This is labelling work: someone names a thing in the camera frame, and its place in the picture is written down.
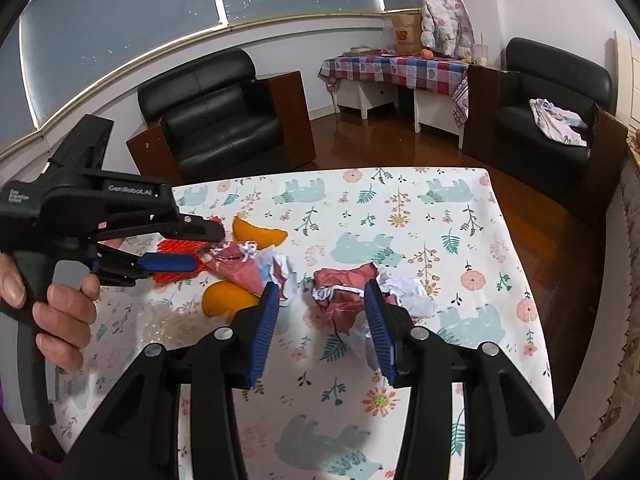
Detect bed with quilt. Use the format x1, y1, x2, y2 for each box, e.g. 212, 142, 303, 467
559, 131, 639, 479

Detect clear bubble wrap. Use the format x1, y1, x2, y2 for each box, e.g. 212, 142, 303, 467
136, 304, 213, 350

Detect floral children's jacket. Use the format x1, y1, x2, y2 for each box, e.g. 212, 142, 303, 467
421, 0, 475, 60

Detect checkered tablecloth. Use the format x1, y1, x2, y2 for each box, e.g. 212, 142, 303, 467
319, 55, 469, 127

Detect red white paper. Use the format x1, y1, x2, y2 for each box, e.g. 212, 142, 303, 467
310, 261, 437, 371

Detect black leather armchair left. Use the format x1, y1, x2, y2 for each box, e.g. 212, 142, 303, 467
127, 48, 316, 184

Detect orange peel piece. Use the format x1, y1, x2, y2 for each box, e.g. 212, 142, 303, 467
232, 217, 288, 249
201, 281, 258, 321

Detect black leather armchair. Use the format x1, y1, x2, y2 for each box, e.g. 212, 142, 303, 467
463, 37, 627, 223
127, 48, 316, 184

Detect black leather armchair right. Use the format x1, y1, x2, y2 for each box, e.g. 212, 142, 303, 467
463, 37, 627, 223

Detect plastic cup with straw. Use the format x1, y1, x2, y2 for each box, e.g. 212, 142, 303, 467
474, 34, 489, 67

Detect white headboard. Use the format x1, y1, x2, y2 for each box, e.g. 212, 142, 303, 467
615, 30, 640, 132

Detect cloth on armchair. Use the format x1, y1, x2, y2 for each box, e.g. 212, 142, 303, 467
529, 99, 588, 148

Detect red foam net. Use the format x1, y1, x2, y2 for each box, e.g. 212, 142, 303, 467
139, 238, 210, 285

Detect person's left hand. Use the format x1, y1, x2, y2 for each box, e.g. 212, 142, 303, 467
32, 274, 100, 374

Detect brown paper bag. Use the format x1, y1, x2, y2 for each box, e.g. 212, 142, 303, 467
390, 12, 423, 54

